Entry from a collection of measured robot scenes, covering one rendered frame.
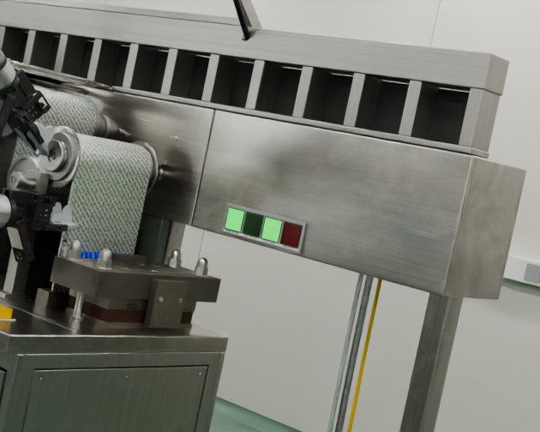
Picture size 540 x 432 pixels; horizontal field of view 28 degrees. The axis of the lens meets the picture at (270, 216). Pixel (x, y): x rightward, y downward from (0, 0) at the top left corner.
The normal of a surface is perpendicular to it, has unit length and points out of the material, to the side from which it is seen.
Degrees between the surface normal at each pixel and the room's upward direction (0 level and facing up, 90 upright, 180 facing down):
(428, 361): 90
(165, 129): 90
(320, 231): 90
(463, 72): 90
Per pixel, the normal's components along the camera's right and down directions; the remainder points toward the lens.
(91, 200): 0.75, 0.18
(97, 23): -0.63, -0.09
